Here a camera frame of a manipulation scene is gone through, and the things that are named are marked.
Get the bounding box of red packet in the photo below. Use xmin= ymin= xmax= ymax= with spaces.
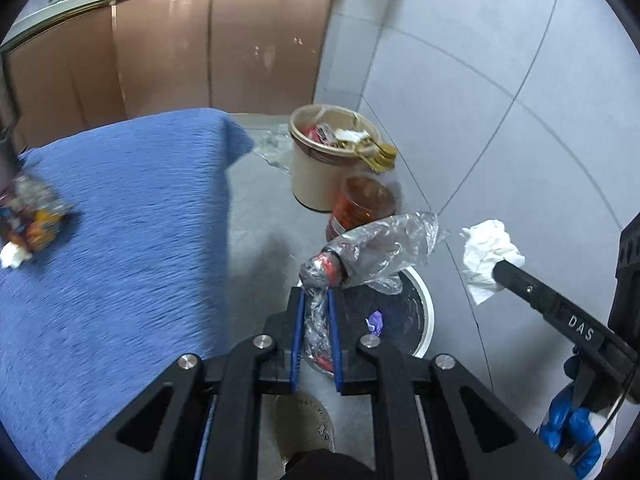
xmin=305 ymin=122 xmax=341 ymax=146

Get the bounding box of person's beige shoe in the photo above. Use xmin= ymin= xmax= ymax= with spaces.
xmin=274 ymin=392 xmax=338 ymax=471

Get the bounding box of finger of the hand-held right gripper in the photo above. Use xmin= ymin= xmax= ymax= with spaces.
xmin=491 ymin=258 xmax=614 ymax=361

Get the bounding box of clear orange crumpled wrapper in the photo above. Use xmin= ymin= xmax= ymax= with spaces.
xmin=0 ymin=172 xmax=71 ymax=253

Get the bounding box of small white tissue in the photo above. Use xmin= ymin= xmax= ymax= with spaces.
xmin=0 ymin=241 xmax=34 ymax=270

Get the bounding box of crumpled white paper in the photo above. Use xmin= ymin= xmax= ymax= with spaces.
xmin=334 ymin=127 xmax=373 ymax=147

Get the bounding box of amber jar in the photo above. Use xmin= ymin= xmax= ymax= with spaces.
xmin=325 ymin=174 xmax=401 ymax=243

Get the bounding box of small beige bin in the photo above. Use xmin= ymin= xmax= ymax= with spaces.
xmin=288 ymin=103 xmax=386 ymax=213

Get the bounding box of black bin with white rim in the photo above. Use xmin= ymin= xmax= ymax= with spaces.
xmin=299 ymin=265 xmax=435 ymax=376

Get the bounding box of person's right hand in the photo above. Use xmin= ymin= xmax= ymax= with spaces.
xmin=537 ymin=356 xmax=603 ymax=478

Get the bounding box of clear plastic wrapper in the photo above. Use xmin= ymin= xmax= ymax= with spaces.
xmin=299 ymin=210 xmax=441 ymax=373

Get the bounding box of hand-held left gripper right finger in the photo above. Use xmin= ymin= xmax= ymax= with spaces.
xmin=327 ymin=287 xmax=578 ymax=480

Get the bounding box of clear plastic bag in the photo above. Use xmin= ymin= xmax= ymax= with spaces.
xmin=254 ymin=127 xmax=293 ymax=168

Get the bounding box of person's dark trouser leg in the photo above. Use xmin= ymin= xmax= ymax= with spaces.
xmin=282 ymin=450 xmax=378 ymax=480

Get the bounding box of blue towel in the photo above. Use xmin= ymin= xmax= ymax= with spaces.
xmin=0 ymin=108 xmax=256 ymax=480

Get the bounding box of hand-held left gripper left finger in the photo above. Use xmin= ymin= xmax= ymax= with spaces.
xmin=55 ymin=287 xmax=307 ymax=480

